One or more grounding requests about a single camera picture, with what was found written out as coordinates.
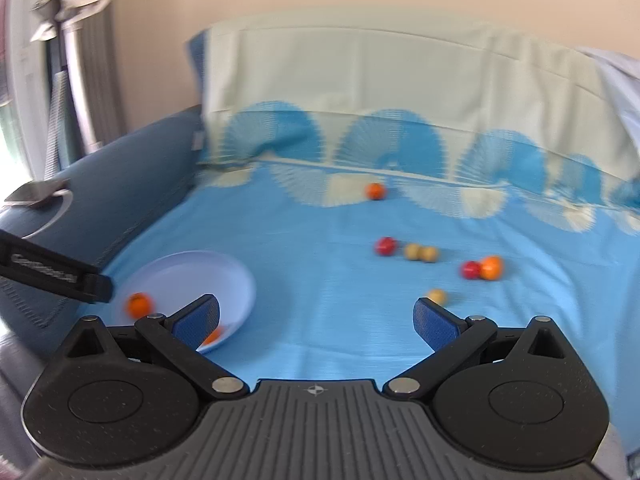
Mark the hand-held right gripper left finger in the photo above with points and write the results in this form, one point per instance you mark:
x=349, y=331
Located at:
x=200, y=319

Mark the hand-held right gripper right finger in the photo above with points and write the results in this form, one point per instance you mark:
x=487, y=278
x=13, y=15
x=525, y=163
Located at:
x=434, y=324

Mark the orange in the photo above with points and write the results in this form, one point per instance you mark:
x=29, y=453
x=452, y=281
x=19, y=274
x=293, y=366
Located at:
x=138, y=305
x=491, y=267
x=375, y=191
x=214, y=337

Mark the light blue plate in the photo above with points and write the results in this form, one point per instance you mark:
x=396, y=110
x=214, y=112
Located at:
x=200, y=275

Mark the red tomato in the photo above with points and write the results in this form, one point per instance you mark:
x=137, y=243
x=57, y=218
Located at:
x=386, y=246
x=470, y=270

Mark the yellow round fruit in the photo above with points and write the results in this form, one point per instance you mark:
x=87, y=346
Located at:
x=428, y=254
x=413, y=251
x=436, y=296

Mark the black smartphone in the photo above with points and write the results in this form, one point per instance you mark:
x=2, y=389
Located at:
x=35, y=192

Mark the blue fan-print sheet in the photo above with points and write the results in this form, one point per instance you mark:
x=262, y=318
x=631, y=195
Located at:
x=325, y=285

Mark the blue fabric sofa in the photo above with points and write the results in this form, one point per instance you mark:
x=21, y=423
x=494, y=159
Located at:
x=125, y=170

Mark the white sofa tag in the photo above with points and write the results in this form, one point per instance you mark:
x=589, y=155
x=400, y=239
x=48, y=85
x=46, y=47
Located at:
x=198, y=141

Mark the white steamer stand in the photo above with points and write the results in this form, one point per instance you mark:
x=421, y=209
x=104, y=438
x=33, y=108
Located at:
x=80, y=85

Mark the grey curtain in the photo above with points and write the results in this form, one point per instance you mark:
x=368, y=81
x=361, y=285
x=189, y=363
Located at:
x=107, y=60

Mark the black garment steamer head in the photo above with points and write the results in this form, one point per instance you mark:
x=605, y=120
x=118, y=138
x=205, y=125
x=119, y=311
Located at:
x=47, y=12

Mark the pale blue cloth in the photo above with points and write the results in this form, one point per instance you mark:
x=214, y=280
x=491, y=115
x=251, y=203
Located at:
x=617, y=95

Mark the white window frame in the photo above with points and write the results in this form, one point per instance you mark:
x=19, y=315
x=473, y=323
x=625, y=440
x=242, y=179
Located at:
x=27, y=85

